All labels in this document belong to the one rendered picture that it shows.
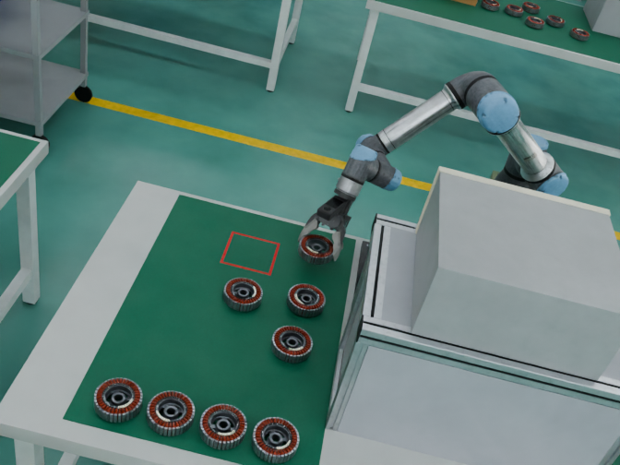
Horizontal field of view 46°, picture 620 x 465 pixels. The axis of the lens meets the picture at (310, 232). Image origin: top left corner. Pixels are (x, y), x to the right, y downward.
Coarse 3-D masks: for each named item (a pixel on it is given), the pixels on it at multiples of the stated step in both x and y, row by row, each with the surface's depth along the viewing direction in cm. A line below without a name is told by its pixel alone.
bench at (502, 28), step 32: (384, 0) 423; (416, 0) 434; (448, 0) 445; (480, 0) 457; (512, 0) 469; (544, 0) 483; (480, 32) 420; (512, 32) 424; (544, 32) 435; (608, 64) 420; (352, 96) 460; (384, 96) 458
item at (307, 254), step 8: (304, 240) 225; (312, 240) 227; (320, 240) 227; (328, 240) 227; (304, 248) 222; (312, 248) 224; (320, 248) 225; (328, 248) 225; (304, 256) 222; (312, 256) 220; (320, 256) 221; (328, 256) 222; (320, 264) 222
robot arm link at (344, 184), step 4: (340, 176) 224; (340, 180) 223; (344, 180) 222; (348, 180) 221; (340, 184) 222; (344, 184) 222; (348, 184) 221; (352, 184) 221; (356, 184) 221; (340, 188) 222; (344, 188) 221; (348, 188) 221; (352, 188) 221; (356, 188) 222; (360, 188) 223; (344, 192) 222; (348, 192) 221; (352, 192) 222; (356, 192) 222; (352, 196) 223; (356, 196) 223
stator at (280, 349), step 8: (280, 328) 201; (288, 328) 201; (296, 328) 202; (272, 336) 199; (280, 336) 199; (288, 336) 202; (296, 336) 202; (304, 336) 201; (272, 344) 197; (280, 344) 196; (288, 344) 198; (296, 344) 199; (304, 344) 198; (312, 344) 199; (280, 352) 195; (288, 352) 195; (296, 352) 195; (304, 352) 197; (288, 360) 197; (296, 360) 196; (304, 360) 198
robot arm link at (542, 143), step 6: (534, 138) 255; (540, 138) 256; (540, 144) 252; (546, 144) 252; (510, 156) 258; (510, 162) 259; (516, 162) 255; (510, 168) 259; (516, 168) 257; (516, 174) 259
